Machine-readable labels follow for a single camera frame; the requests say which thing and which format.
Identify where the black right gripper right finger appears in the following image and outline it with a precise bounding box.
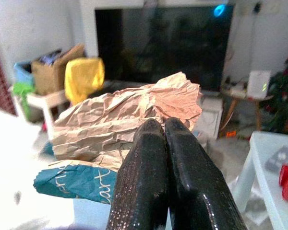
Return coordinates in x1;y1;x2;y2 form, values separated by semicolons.
164;116;248;230

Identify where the red patterned curtain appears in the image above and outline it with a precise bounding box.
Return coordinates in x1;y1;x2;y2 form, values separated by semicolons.
0;35;16;115

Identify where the white plastic dining table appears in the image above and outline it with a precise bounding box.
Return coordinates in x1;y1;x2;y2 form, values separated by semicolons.
0;104;116;230

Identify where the grey flat item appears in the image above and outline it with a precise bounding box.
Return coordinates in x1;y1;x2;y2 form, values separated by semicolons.
265;146;288;172

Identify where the white router box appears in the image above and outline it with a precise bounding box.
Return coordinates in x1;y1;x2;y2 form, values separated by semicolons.
247;70;272;99

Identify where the green plastic item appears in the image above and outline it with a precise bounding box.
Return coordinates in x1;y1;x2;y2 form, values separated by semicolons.
13;82;36;120

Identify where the white low bench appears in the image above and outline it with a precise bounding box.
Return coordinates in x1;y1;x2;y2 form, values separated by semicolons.
26;90;70;139

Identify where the small white side table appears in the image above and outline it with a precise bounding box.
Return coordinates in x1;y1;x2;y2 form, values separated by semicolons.
232;131;288;230

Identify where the brown paper bag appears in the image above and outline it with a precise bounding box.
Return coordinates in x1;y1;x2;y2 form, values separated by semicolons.
33;71;204;206

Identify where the decorated christmas tree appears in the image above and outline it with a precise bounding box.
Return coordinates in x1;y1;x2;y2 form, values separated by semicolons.
261;42;288;135

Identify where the black television screen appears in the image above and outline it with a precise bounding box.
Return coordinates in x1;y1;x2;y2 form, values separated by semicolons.
95;4;235;93

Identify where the brown cardboard box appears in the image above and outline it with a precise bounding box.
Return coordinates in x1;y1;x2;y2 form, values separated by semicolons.
31;44;86;96

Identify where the yellow cloth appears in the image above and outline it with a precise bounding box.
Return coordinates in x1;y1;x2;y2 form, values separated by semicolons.
64;57;105;106

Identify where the wooden side table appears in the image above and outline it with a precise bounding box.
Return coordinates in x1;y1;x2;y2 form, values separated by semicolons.
220;88;274;137

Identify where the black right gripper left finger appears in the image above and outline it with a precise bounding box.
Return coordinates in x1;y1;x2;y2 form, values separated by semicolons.
105;118;170;230

